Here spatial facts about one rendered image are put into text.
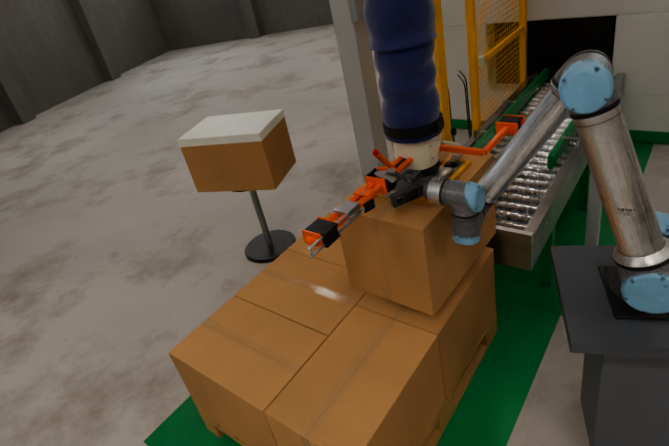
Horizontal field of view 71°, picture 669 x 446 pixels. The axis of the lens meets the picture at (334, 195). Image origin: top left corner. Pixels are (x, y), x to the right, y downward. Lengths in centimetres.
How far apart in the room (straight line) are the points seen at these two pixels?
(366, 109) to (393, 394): 204
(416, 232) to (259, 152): 156
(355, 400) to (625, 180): 111
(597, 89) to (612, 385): 112
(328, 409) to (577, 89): 128
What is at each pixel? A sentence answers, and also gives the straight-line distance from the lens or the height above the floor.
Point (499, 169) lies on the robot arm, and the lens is 158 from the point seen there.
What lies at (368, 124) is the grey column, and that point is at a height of 77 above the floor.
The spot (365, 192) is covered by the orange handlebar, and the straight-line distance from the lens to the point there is 159.
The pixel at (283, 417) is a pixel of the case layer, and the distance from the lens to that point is 183.
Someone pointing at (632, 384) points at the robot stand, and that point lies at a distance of 203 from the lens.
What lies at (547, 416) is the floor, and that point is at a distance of 242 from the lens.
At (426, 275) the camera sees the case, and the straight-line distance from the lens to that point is 173.
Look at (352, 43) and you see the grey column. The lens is 317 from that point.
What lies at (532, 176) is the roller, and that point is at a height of 53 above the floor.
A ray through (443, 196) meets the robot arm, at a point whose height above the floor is 119.
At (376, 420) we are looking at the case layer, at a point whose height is 54.
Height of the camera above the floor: 197
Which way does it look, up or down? 29 degrees down
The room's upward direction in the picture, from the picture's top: 13 degrees counter-clockwise
